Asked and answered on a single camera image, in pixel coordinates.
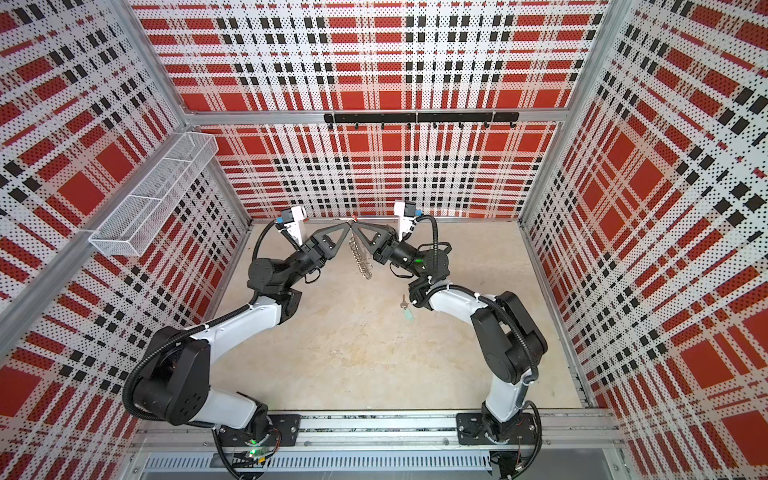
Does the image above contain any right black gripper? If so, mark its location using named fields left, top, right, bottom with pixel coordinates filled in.
left=353, top=227, right=424, bottom=282

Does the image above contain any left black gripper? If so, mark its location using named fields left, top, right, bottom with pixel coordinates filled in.
left=283, top=224, right=351, bottom=289

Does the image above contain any grey key organizer red handle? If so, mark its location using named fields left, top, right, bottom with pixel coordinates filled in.
left=348, top=233, right=373, bottom=280

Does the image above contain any small key with teal tag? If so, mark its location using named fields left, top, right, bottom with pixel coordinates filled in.
left=400, top=295, right=415, bottom=321

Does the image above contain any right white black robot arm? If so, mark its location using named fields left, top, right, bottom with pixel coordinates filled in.
left=351, top=215, right=548, bottom=444

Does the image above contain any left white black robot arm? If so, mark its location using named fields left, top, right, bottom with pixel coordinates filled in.
left=122, top=223, right=350, bottom=430

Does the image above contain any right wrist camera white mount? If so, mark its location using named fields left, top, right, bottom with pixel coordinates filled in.
left=394, top=201, right=421, bottom=241

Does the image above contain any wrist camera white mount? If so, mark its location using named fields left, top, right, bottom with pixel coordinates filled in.
left=394, top=201, right=421, bottom=241
left=276, top=205, right=307, bottom=247

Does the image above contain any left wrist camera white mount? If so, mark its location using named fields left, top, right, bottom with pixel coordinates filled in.
left=276, top=205, right=307, bottom=247

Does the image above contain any black hook rail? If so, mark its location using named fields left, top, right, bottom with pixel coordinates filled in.
left=323, top=111, right=520, bottom=128

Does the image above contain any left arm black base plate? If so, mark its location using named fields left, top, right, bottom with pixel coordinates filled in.
left=218, top=414, right=301, bottom=448

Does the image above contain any white wire mesh basket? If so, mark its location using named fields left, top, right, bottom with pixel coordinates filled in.
left=89, top=132, right=218, bottom=257

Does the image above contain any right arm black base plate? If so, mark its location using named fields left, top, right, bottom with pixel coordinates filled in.
left=456, top=412, right=539, bottom=446

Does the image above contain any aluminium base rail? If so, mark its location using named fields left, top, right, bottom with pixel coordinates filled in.
left=119, top=409, right=636, bottom=479

